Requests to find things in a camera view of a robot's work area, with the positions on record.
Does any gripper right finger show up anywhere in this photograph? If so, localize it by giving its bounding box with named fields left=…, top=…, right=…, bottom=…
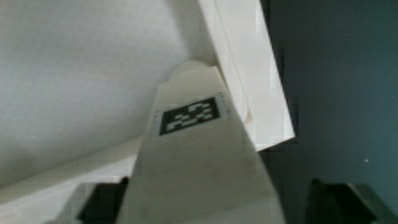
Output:
left=303, top=179, right=398, bottom=224

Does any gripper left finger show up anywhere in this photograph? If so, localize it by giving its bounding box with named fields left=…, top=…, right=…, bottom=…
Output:
left=76, top=177, right=129, bottom=224

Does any white desk top panel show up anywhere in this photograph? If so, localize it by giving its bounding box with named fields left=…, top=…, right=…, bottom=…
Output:
left=0, top=0, right=295, bottom=224

